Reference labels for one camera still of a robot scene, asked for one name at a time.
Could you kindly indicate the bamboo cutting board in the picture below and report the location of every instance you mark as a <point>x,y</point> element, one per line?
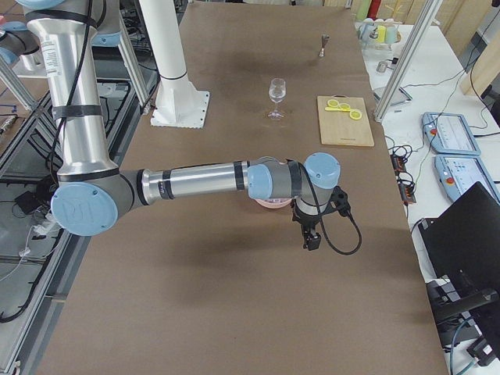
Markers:
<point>337,128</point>

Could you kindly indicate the white camera stand column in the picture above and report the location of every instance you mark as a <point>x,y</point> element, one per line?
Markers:
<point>177,103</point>

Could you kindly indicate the pink bowl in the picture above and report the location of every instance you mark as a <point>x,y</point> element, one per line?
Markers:
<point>274,203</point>

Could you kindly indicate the green cup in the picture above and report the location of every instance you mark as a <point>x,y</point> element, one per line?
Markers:
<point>391,34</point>

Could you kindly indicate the steel cocktail jigger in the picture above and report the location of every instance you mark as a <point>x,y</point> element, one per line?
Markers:
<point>324,40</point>

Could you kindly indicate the yellow cup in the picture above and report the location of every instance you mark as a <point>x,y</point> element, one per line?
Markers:
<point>379,33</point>

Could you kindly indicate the clear wine glass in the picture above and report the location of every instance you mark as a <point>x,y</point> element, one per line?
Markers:
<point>277,93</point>

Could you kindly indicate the black laptop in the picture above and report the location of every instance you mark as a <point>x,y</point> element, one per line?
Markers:
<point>463,242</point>

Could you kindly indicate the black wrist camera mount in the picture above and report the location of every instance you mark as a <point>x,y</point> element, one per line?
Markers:
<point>340,200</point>

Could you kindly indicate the yellow plastic stick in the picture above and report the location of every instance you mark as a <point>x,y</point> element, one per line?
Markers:
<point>337,109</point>

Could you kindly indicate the light blue cup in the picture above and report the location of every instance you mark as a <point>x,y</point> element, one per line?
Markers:
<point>365,30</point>

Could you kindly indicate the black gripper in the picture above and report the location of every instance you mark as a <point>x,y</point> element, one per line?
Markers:
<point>305,223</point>

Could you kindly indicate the aluminium frame post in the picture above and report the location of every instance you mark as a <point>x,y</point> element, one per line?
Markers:
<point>424,20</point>

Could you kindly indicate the yellow lemon slice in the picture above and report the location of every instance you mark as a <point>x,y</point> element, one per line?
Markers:
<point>355,115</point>
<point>333,103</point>
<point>344,107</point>

